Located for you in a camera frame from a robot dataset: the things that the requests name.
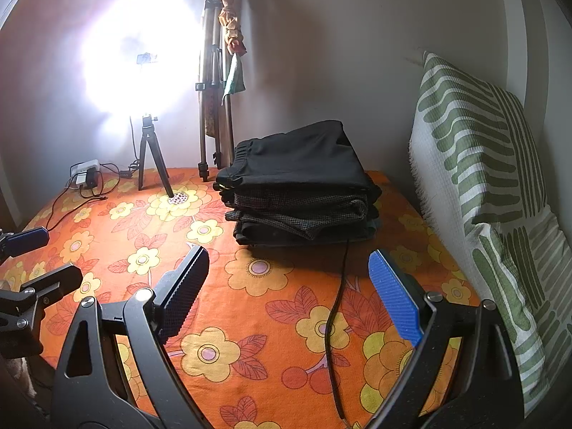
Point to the tall folded metal tripod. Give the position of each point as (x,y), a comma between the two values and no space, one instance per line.
(203,120)

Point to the orange floral bed sheet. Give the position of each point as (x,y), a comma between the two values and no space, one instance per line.
(268,321)

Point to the black pants with yellow stripes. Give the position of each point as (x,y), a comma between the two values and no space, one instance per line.
(304,156)

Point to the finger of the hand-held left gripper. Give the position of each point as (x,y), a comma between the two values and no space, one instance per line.
(27,240)
(53,281)

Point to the small perforated round disc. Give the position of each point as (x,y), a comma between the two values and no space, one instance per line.
(178,198)

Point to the black charger adapter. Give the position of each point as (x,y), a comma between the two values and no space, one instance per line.
(93,178)

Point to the small black tripod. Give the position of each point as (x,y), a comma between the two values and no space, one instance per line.
(147,143)

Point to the green striped pillow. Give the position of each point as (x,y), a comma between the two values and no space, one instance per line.
(469,143)

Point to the white power strip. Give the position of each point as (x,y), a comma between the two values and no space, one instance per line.
(82,167)

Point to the white charger adapter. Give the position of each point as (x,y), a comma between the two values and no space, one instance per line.
(81,180)

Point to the colourful hanging cloth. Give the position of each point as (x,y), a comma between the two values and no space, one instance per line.
(232,31)

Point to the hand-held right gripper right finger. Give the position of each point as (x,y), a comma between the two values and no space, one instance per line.
(397,299)

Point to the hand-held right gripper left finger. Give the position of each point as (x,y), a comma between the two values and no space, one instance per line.
(183,295)

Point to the stack of folded dark clothes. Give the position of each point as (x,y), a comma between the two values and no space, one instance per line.
(295,214)

